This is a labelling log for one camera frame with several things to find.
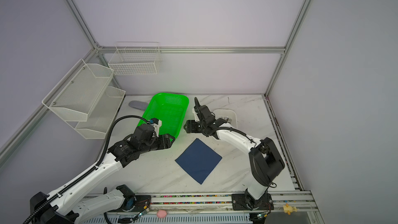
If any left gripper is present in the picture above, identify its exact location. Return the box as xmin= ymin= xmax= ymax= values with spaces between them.
xmin=140 ymin=133 xmax=175 ymax=155

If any green plastic basket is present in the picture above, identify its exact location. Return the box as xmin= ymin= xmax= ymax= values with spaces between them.
xmin=142 ymin=93 xmax=189 ymax=138

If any dark blue paper napkin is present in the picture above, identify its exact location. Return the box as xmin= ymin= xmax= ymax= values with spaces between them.
xmin=175 ymin=139 xmax=222 ymax=185

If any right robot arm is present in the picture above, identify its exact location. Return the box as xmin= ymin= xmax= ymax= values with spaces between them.
xmin=183 ymin=97 xmax=285 ymax=211

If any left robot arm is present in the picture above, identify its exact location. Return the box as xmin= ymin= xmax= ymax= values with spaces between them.
xmin=25 ymin=116 xmax=176 ymax=224

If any white rectangular tray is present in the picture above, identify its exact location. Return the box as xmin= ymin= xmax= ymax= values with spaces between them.
xmin=213 ymin=109 xmax=238 ymax=129

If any grey oval pouch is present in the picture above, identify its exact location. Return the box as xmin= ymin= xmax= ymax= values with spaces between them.
xmin=129 ymin=101 xmax=149 ymax=111

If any pink toy ball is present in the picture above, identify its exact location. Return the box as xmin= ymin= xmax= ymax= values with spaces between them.
xmin=157 ymin=209 xmax=167 ymax=218

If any white mesh two-tier shelf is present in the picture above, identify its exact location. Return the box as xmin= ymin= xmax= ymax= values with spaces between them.
xmin=42 ymin=59 xmax=125 ymax=140

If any yellow toy figure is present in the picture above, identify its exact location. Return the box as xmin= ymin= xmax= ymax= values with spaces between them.
xmin=283 ymin=203 xmax=298 ymax=215

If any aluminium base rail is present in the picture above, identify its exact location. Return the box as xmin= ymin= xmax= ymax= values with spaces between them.
xmin=88 ymin=191 xmax=324 ymax=224

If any white wire basket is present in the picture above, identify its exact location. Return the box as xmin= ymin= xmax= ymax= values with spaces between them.
xmin=108 ymin=41 xmax=162 ymax=76

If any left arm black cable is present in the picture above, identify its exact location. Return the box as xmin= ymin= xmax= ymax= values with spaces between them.
xmin=23 ymin=114 xmax=151 ymax=224

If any aluminium frame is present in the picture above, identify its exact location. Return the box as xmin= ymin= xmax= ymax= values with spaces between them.
xmin=1 ymin=0 xmax=313 ymax=171

